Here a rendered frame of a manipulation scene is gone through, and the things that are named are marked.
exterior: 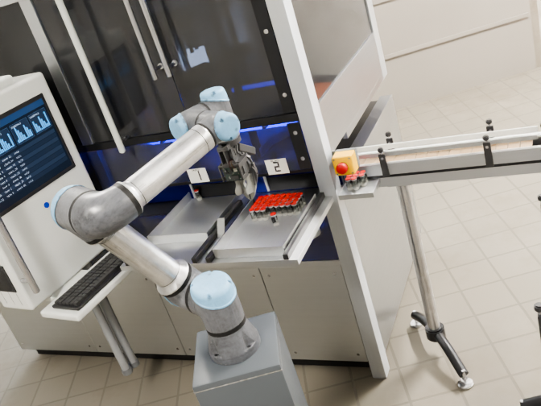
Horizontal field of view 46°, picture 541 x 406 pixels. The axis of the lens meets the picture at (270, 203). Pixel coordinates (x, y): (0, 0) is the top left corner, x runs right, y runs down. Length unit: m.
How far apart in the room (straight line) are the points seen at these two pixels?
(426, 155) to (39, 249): 1.45
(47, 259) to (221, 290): 0.99
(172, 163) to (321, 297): 1.19
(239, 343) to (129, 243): 0.41
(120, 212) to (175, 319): 1.55
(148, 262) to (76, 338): 1.81
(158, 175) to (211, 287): 0.36
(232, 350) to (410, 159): 0.97
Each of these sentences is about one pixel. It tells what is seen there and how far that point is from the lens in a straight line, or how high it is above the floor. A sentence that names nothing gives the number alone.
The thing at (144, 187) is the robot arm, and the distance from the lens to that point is 1.54.
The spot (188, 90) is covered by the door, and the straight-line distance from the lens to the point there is 2.33.
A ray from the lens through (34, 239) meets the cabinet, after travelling 2.49.
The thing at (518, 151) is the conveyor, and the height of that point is 0.93.
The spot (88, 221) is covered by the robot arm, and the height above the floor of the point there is 1.34.
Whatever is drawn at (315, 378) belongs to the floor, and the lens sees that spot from 2.88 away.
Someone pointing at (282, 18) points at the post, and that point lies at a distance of 2.09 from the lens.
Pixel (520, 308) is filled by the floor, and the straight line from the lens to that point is 3.03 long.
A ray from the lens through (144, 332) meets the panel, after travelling 3.18.
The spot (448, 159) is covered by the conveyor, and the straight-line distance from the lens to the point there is 2.25.
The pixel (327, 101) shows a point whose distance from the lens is 2.30.
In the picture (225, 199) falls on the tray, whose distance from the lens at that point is 2.53.
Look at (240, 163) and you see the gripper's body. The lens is 1.84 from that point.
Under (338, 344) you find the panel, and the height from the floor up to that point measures 0.18.
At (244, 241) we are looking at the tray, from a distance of 2.17.
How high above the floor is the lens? 1.88
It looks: 25 degrees down
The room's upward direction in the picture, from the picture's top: 18 degrees counter-clockwise
